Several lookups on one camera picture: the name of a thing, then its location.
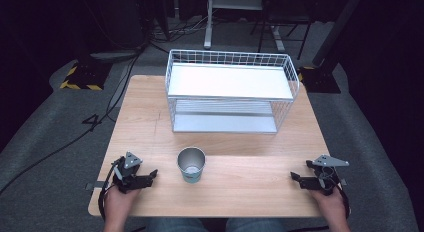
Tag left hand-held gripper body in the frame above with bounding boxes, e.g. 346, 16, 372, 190
111, 151, 150, 195

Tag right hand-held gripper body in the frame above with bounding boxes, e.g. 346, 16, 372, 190
305, 154, 350, 197

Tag person's left hand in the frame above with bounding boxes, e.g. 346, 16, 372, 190
103, 184, 142, 227

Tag person's right hand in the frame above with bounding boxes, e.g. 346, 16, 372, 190
309, 187, 350, 227

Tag grey table clamp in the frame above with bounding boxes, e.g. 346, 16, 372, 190
84, 180, 106, 192

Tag silver metal cup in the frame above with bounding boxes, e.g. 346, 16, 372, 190
176, 146, 207, 185

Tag person's legs in jeans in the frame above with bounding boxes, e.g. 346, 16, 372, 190
145, 217, 292, 232

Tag black yellow striped stand base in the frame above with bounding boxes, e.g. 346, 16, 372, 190
59, 60, 113, 92
297, 64, 342, 95

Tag dark slanted stand pole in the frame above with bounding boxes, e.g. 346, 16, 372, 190
311, 0, 367, 68

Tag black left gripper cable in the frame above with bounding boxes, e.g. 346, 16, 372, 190
97, 157, 125, 223

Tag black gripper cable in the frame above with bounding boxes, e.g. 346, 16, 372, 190
97, 157, 125, 223
329, 165, 352, 220

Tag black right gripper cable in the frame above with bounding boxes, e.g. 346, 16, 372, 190
329, 165, 352, 220

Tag black floor cable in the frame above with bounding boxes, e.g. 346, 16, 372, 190
0, 51, 143, 196

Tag white wire shelf rack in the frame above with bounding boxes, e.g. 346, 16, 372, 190
164, 48, 301, 135

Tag bundle of floor cables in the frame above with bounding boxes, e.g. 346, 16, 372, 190
146, 14, 221, 46

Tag black metal chair frame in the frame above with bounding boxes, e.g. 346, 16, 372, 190
249, 0, 316, 61

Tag white metal desk frame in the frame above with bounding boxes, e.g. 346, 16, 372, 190
203, 0, 287, 53

